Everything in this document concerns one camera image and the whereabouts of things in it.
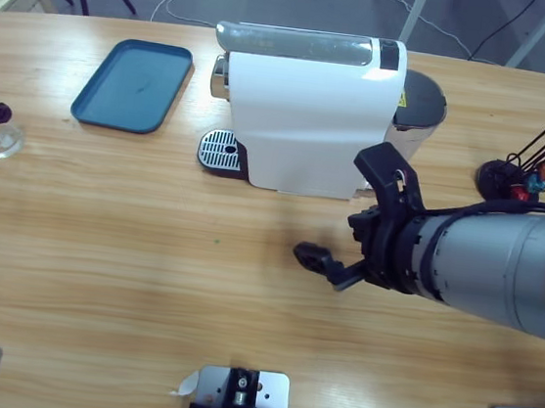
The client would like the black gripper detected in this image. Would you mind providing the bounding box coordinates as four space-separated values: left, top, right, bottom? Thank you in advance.
289 198 442 303

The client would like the white capsule coffee machine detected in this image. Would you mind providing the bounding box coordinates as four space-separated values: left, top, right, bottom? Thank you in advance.
193 18 411 207

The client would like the teal plastic tray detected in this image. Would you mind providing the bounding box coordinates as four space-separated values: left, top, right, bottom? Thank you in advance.
68 32 196 141

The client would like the black power cord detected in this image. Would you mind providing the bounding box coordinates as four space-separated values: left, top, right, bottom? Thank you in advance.
469 0 543 68

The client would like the teal coffee capsule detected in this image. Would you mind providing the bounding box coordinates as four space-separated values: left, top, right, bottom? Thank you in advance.
523 172 545 196

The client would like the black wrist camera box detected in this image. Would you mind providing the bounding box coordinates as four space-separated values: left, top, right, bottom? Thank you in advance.
348 138 431 217

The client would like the red coffee capsule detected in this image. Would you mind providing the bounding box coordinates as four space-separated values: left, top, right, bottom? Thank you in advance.
507 184 531 204

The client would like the white paper tag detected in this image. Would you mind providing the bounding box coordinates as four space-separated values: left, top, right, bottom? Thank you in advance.
169 368 203 399

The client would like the white metal frame leg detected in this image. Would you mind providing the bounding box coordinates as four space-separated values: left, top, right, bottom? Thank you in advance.
398 0 432 50
507 0 545 72

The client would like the black capsule holder with rods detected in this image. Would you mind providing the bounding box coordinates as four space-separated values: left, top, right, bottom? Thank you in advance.
473 74 545 209

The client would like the grey mount with dark post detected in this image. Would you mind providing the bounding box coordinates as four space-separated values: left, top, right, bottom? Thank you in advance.
187 361 296 408

